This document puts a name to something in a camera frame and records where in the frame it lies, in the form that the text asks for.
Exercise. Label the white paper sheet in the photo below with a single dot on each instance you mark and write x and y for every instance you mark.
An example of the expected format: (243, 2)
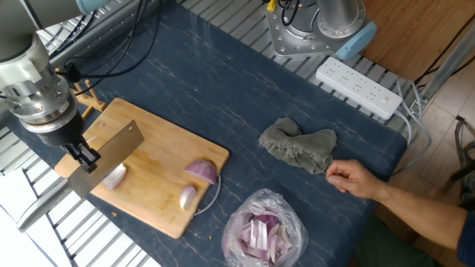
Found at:
(15, 244)

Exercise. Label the swivel office chair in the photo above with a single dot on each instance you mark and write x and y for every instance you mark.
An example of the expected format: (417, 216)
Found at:
(465, 148)

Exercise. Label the steel cleaver knife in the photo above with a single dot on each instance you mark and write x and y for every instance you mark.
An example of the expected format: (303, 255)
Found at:
(115, 152)

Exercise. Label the aluminium frame bar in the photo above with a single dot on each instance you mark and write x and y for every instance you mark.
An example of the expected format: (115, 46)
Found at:
(111, 29)
(445, 66)

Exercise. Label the dark blue shirt sleeve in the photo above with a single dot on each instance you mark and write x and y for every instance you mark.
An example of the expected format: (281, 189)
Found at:
(467, 241)

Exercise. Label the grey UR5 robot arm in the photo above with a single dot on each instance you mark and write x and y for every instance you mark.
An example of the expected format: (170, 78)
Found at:
(15, 33)

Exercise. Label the wooden cutting board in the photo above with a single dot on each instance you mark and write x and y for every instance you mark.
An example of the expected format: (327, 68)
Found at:
(159, 193)

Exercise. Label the plastic bag of onion slices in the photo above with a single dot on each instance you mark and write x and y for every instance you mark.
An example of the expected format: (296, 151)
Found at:
(259, 237)

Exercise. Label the purple skinned onion piece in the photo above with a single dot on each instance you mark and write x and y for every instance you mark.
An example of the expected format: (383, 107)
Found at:
(202, 170)

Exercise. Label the grey-green cloth rag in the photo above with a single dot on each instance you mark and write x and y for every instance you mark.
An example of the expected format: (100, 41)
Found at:
(297, 148)

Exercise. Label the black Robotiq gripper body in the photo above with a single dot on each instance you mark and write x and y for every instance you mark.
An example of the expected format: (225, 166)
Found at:
(63, 131)

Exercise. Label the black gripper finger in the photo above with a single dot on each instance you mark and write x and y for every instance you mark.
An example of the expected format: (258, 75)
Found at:
(89, 159)
(70, 153)

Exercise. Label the small yellow clip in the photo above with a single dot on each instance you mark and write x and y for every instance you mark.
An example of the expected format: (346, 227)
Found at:
(271, 5)

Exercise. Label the wooden peg rack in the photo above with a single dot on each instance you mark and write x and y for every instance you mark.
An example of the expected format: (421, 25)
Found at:
(97, 105)

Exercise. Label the person's bare hand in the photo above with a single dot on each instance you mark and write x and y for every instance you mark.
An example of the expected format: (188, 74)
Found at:
(352, 178)

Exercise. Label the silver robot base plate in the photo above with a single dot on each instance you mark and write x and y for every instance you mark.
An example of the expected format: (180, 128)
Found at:
(293, 41)

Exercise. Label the pale red onion quarter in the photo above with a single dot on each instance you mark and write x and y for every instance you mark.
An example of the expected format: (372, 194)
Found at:
(116, 178)

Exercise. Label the white power strip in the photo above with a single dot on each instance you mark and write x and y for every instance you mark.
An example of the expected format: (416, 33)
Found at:
(356, 87)

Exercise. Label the small pale onion wedge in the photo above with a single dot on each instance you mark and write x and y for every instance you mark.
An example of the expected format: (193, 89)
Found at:
(186, 197)

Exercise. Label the person's bare forearm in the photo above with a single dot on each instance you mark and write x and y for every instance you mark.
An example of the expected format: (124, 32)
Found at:
(419, 213)

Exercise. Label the dark green trouser leg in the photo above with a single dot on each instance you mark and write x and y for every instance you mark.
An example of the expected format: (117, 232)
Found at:
(389, 248)

